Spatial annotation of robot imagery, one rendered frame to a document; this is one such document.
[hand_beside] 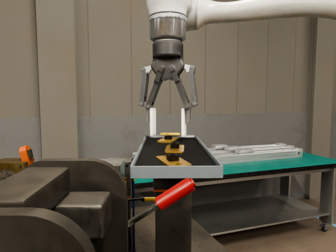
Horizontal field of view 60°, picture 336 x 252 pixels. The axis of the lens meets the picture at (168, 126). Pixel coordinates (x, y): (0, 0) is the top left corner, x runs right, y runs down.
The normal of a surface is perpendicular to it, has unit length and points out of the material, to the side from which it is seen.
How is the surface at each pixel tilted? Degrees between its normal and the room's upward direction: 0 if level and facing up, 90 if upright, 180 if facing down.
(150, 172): 90
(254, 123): 90
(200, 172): 90
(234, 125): 90
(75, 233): 51
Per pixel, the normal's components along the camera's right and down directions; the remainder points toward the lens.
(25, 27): 0.35, 0.09
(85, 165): 0.01, 0.09
